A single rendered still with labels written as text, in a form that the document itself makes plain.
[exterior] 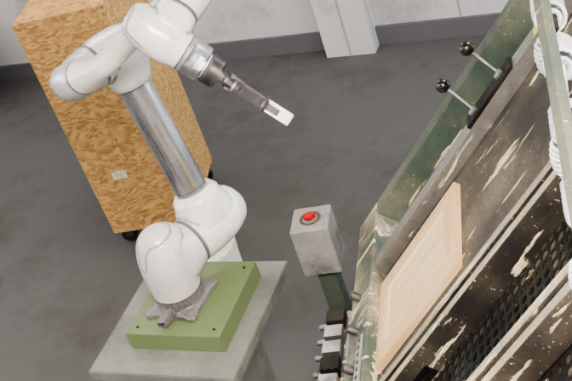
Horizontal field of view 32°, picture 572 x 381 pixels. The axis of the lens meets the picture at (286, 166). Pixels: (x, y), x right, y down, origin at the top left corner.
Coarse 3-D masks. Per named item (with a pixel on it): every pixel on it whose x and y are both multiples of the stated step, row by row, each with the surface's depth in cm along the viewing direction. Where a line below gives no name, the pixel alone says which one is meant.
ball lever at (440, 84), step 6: (444, 78) 248; (438, 84) 247; (444, 84) 247; (438, 90) 248; (444, 90) 247; (450, 90) 248; (456, 96) 247; (462, 102) 246; (468, 108) 246; (474, 108) 244
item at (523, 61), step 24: (528, 48) 231; (528, 72) 235; (504, 96) 239; (480, 120) 244; (456, 144) 252; (456, 168) 254; (432, 192) 259; (408, 216) 267; (408, 240) 270; (384, 264) 276
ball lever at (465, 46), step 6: (462, 42) 241; (468, 42) 240; (462, 48) 240; (468, 48) 240; (462, 54) 241; (468, 54) 241; (474, 54) 240; (480, 60) 240; (492, 66) 239; (498, 72) 238; (498, 78) 238
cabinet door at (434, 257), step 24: (456, 192) 246; (432, 216) 254; (456, 216) 238; (432, 240) 247; (456, 240) 231; (408, 264) 258; (432, 264) 239; (456, 264) 224; (384, 288) 268; (408, 288) 250; (432, 288) 232; (384, 312) 259; (408, 312) 241; (384, 336) 251; (408, 336) 239; (384, 360) 245
